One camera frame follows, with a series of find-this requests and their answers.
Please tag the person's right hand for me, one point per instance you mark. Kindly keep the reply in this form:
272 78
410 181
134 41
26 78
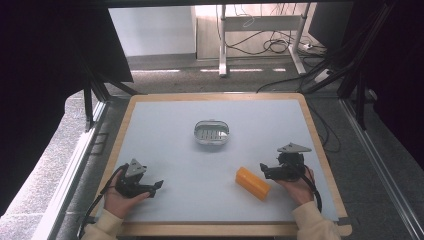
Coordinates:
298 190

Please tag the white wall panel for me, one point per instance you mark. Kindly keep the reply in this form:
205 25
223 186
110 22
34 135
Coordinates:
152 30

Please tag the white desk frame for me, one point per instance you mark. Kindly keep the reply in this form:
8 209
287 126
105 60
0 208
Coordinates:
260 33

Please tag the white power strip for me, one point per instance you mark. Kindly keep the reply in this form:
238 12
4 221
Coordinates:
322 75

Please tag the person's left hand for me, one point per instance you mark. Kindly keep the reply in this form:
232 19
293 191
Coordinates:
120 201

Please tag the aluminium floor rail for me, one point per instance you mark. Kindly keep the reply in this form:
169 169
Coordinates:
383 170
63 186

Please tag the black curtain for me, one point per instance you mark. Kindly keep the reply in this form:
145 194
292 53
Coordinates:
400 73
50 93

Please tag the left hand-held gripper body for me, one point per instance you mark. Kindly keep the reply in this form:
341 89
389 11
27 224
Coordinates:
130 181

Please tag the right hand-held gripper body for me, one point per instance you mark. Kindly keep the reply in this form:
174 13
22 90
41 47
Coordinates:
290 163

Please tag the black metal stand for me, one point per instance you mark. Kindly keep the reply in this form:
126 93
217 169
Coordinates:
353 63
96 86

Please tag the metal soap dish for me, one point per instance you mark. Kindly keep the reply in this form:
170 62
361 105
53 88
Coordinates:
211 132

